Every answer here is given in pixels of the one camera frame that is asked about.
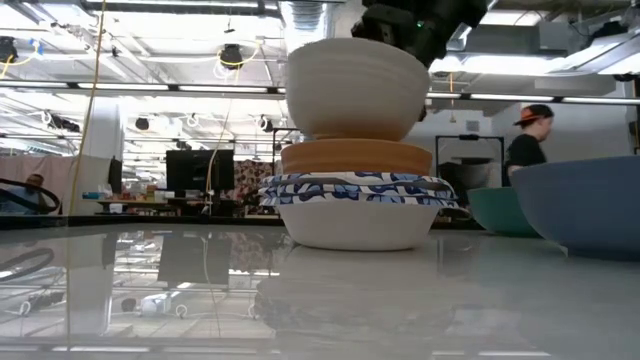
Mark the orange bowl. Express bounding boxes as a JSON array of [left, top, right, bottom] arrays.
[[280, 130, 434, 176]]

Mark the black curved tube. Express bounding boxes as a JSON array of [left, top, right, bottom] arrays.
[[0, 177, 62, 215]]

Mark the blue white patterned paper bowl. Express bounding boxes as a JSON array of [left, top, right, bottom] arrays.
[[258, 171, 454, 194], [258, 187, 459, 252]]

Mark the person with cap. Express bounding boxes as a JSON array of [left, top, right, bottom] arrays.
[[503, 103, 555, 179]]

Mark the floral patterned curtain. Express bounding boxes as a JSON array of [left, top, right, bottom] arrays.
[[233, 159, 274, 217]]

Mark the small dark monitor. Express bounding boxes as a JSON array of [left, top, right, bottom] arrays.
[[107, 157, 124, 195]]

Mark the black ceiling camera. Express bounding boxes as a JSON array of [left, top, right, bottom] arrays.
[[219, 43, 245, 70]]

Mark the black metal table frame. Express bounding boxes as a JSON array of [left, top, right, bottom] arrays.
[[0, 213, 484, 232]]

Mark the large black monitor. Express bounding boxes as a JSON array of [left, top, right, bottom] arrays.
[[165, 149, 235, 194]]

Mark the thin hanging yellow cable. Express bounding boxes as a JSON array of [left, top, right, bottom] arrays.
[[203, 97, 234, 212]]

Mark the dark green bowl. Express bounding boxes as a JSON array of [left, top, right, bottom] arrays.
[[467, 186, 541, 239]]

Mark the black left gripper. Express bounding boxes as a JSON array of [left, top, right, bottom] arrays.
[[351, 0, 489, 69]]

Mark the cream white bowl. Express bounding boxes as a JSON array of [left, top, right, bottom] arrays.
[[285, 37, 432, 142]]

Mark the seated person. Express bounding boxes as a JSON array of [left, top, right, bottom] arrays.
[[0, 173, 49, 216]]

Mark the silver air duct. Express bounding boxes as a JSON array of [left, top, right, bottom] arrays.
[[289, 0, 327, 32]]

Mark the beige curtain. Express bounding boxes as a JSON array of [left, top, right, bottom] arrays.
[[0, 154, 85, 216]]

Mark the cluttered workbench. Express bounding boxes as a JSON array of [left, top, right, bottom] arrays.
[[82, 183, 169, 217]]

